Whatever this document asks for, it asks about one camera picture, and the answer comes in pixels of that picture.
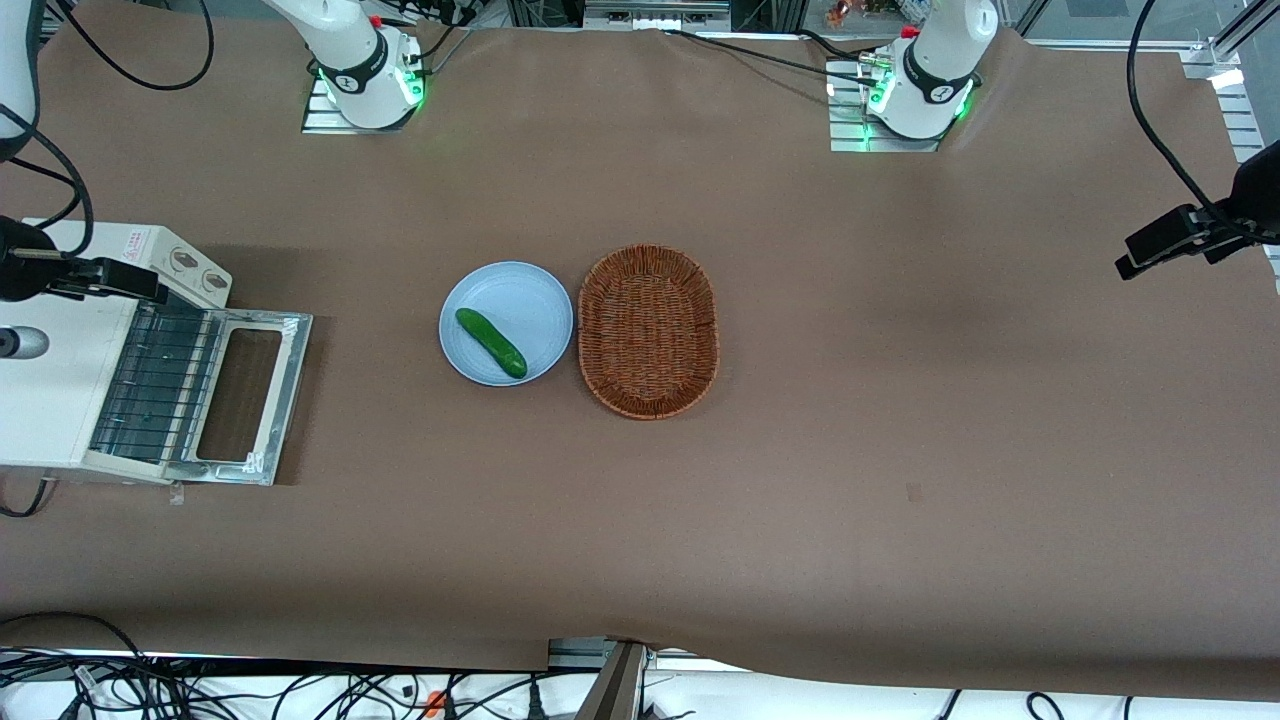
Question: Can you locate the brown wicker oval basket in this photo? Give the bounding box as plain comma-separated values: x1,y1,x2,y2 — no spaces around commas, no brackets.
577,245,721,421

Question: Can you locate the aluminium extrusion post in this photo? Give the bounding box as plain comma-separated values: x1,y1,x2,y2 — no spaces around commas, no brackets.
588,641,653,720

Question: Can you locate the black arched floor cable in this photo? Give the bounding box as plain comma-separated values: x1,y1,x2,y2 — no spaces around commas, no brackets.
0,611,147,661

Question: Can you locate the oven door with glass window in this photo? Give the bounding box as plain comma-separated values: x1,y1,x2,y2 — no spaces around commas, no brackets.
164,309,314,488

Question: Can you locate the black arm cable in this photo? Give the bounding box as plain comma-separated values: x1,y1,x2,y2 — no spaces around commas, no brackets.
0,104,97,258

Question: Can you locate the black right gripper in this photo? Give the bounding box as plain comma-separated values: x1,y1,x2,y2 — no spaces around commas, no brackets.
0,217,169,304

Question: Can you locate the black hanging cable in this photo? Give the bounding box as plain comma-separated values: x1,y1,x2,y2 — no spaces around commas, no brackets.
1127,0,1229,217

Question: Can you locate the black looping cable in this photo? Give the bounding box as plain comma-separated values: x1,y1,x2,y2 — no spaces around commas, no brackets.
55,0,216,93

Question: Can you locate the green cucumber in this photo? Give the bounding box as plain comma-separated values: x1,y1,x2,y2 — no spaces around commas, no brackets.
455,308,529,380

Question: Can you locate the white toaster oven body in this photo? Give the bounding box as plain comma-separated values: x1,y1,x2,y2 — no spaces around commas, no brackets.
0,217,234,487

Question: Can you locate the brown paper table cover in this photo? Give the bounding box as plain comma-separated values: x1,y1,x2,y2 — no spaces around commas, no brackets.
0,15,1280,701

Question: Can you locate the black oven power cable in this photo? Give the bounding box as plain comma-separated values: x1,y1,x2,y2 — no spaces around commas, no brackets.
0,477,52,520

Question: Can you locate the light blue plate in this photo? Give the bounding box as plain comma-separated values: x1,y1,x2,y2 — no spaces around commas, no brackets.
439,261,575,388

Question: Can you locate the black base power cable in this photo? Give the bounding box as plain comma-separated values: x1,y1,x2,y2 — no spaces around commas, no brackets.
663,28,883,88

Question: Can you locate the wire oven rack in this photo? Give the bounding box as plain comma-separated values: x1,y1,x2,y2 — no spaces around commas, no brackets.
88,304,222,467

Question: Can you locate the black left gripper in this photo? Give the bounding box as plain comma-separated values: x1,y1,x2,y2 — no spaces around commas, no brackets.
1115,140,1280,282

